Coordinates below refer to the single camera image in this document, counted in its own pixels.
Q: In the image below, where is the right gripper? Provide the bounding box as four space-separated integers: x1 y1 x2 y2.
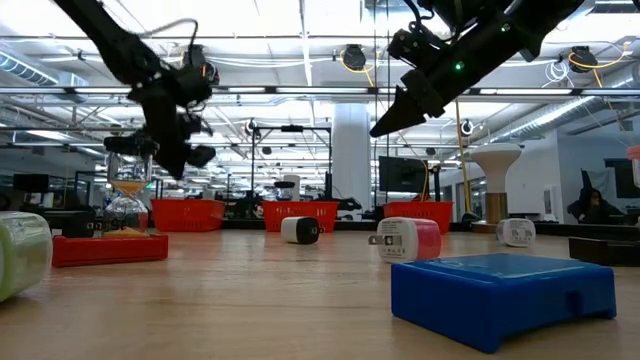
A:
369 19 531 137

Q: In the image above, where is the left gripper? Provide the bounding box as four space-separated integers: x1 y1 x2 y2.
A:
130 69 217 180

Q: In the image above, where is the orange sand hourglass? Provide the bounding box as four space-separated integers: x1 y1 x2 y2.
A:
103 135 160 239

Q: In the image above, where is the blue sand hourglass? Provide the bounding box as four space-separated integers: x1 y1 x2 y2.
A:
273 180 297 203

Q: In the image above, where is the red digital thermometer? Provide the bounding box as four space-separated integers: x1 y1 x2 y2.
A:
51 233 170 269

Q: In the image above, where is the pink wall charger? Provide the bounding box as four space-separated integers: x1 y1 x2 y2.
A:
368 216 443 265

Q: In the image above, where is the white and black wall charger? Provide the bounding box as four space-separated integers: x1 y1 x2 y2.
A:
280 216 325 246

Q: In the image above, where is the teal wall charger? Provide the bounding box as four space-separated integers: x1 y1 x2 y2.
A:
495 217 537 249

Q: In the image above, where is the pink sand hourglass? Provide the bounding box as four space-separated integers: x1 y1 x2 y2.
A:
626 144 640 190

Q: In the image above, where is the red plastic basket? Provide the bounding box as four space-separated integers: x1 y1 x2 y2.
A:
262 200 340 234
383 200 455 235
150 198 226 233

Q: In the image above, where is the white round pillar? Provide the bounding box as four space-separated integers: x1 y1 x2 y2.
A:
332 102 372 211

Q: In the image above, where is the white mushroom table lamp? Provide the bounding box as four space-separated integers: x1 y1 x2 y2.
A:
469 142 526 235

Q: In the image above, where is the small black monitor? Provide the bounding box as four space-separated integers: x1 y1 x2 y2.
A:
12 173 50 194

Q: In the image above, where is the person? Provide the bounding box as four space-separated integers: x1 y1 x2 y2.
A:
567 187 626 225

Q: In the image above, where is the blue plastic box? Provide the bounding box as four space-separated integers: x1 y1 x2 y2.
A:
390 252 618 355

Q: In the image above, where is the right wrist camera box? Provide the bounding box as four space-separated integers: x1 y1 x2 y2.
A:
387 27 436 71

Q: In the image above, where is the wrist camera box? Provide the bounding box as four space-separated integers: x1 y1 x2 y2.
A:
387 27 436 71
182 44 221 86

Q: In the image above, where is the black ceiling cable reel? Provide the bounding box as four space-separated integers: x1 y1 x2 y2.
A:
342 43 368 71
569 45 600 75

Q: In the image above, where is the thick yellow hanging cable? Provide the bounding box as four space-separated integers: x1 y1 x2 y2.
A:
453 97 472 216

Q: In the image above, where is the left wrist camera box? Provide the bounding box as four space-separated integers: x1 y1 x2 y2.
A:
182 44 221 86

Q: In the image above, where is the black aluminium rig frame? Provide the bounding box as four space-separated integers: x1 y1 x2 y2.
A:
47 218 640 242

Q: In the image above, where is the black background rig frame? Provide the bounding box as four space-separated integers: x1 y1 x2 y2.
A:
249 124 334 201

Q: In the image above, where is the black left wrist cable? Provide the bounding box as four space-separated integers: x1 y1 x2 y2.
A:
139 18 201 51

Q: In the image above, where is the green wall charger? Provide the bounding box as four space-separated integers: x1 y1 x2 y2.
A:
0 210 54 304

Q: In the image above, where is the dark wall screen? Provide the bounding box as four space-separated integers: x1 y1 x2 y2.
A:
604 158 640 199

